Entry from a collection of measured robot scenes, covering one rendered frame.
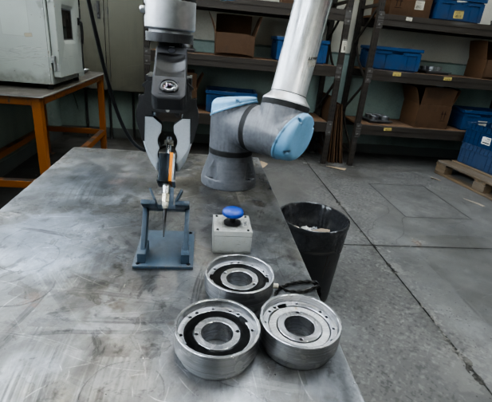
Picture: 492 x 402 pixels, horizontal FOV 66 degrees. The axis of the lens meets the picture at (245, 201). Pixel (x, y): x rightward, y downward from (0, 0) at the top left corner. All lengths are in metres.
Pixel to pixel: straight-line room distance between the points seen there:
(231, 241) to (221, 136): 0.35
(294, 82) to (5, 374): 0.74
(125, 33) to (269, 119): 3.46
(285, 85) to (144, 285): 0.54
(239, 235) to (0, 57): 2.26
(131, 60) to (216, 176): 3.35
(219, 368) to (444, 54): 4.94
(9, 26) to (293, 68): 2.06
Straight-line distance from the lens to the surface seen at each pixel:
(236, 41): 3.91
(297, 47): 0.93
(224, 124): 0.96
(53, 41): 2.65
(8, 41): 2.73
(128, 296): 0.61
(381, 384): 1.70
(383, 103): 4.94
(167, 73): 0.56
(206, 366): 0.46
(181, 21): 0.60
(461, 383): 1.87
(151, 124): 0.63
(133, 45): 4.25
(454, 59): 5.28
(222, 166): 0.98
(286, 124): 0.87
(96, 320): 0.58
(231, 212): 0.70
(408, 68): 4.46
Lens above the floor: 1.16
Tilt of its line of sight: 23 degrees down
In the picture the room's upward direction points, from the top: 5 degrees clockwise
